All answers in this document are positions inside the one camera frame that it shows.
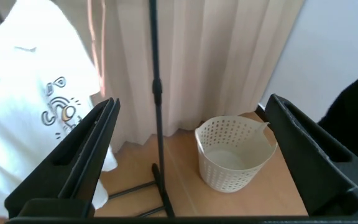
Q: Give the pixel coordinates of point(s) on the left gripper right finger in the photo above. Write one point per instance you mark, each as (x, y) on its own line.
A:
(322, 174)

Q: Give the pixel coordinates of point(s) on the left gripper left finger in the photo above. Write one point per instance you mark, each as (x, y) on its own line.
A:
(73, 174)

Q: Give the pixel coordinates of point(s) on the black garment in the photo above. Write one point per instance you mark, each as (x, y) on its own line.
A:
(356, 124)

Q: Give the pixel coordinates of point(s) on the white printed t-shirt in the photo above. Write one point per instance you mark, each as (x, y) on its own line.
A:
(17, 93)

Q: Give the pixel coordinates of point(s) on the pink clothes hanger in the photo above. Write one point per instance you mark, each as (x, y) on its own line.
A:
(92, 37)

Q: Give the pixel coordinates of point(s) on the white laundry basket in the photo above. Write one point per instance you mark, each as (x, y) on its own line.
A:
(228, 177)

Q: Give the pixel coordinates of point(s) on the black clothes rack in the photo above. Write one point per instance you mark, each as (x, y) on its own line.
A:
(157, 90)

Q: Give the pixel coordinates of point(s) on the beige curtain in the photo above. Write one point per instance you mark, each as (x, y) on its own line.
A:
(213, 62)

